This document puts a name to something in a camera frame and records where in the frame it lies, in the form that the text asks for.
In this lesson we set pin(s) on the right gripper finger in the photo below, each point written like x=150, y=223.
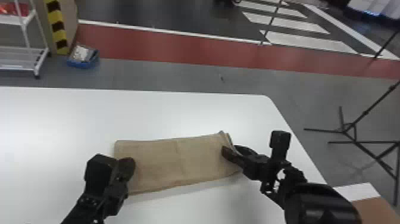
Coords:
x=243, y=149
x=231, y=155

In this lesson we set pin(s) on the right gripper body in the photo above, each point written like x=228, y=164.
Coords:
x=257, y=167

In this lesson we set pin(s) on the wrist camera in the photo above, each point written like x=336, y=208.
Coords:
x=99, y=170
x=280, y=144

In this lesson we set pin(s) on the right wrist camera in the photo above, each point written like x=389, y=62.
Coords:
x=280, y=144

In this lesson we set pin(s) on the yellow black striped post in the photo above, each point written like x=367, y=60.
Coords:
x=57, y=28

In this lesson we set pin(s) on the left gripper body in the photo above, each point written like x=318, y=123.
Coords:
x=115, y=197

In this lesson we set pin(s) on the blue basket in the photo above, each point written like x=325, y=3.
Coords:
x=82, y=56

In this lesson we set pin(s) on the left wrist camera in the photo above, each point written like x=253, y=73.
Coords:
x=99, y=170

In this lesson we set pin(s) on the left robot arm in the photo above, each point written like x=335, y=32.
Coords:
x=82, y=210

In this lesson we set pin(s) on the beige towel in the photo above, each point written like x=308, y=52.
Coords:
x=175, y=164

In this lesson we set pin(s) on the black tripod stand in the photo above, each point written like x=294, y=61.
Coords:
x=359, y=134

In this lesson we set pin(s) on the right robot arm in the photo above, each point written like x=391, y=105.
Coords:
x=315, y=203

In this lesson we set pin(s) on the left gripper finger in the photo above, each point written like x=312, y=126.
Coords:
x=125, y=169

